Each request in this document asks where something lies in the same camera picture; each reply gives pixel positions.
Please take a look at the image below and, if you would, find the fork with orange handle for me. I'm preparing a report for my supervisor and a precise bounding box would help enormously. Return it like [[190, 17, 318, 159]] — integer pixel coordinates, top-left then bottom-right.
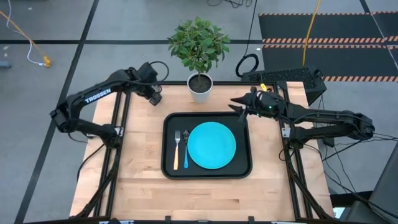
[[173, 129, 182, 171]]

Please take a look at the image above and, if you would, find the spoon with blue handle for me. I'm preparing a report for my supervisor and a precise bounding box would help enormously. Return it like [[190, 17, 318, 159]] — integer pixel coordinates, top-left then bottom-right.
[[182, 129, 190, 170]]

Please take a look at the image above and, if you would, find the dark translucent cup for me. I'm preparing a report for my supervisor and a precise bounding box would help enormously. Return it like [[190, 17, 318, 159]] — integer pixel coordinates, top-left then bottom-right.
[[149, 92, 164, 107]]

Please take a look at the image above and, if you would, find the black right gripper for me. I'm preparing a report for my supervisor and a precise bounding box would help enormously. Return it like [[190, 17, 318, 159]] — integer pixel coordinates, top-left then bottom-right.
[[228, 90, 286, 119]]

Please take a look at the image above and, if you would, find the green plant in white pot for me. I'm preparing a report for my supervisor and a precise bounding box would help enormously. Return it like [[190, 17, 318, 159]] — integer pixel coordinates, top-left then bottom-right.
[[167, 17, 232, 105]]

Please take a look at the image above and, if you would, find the teal round plate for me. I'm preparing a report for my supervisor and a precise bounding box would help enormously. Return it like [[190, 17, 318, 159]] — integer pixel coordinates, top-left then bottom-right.
[[187, 121, 237, 170]]

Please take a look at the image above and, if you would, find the black left arm base cable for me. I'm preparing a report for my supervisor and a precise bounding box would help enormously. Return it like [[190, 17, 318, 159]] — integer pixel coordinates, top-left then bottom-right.
[[76, 144, 105, 183]]

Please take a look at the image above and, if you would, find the black tangled floor cable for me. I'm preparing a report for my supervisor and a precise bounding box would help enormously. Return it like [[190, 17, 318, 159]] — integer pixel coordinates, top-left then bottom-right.
[[206, 0, 253, 9]]

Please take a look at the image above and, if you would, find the black plastic tray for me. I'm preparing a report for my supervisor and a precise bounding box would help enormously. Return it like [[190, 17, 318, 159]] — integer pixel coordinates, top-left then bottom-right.
[[160, 111, 253, 180]]

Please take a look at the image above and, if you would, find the black left wrist camera cable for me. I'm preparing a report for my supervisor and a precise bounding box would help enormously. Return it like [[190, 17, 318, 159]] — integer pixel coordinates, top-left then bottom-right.
[[149, 60, 170, 83]]

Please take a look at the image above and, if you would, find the black mat hazard-striped edge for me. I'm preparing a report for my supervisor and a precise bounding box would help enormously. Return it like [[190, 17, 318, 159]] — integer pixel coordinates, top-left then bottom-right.
[[258, 12, 398, 44], [261, 44, 398, 83]]

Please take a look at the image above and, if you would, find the dark grey equipment case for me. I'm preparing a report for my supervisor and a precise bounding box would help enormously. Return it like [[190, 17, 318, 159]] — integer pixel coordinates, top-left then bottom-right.
[[345, 141, 398, 224]]

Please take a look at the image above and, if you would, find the black metal table frame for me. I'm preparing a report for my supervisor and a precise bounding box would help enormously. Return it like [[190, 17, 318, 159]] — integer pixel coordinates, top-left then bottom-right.
[[70, 70, 335, 224]]

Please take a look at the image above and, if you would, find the yellow cable with plug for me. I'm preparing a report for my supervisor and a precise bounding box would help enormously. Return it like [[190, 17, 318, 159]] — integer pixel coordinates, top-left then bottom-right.
[[0, 11, 51, 68]]

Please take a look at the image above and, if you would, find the black coiled floor cable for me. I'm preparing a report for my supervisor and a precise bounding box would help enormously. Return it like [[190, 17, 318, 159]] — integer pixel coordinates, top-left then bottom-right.
[[235, 0, 259, 78]]

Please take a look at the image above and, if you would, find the white floor cable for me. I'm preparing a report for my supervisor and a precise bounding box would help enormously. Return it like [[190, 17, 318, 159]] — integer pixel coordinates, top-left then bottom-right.
[[5, 0, 44, 67]]

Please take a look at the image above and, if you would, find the black perforated box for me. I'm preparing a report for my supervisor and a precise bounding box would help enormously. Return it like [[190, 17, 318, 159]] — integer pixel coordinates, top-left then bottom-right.
[[241, 67, 327, 105]]

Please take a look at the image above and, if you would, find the yellow floor cable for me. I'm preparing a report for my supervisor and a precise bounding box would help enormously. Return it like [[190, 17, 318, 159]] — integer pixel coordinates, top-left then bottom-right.
[[302, 0, 322, 67]]

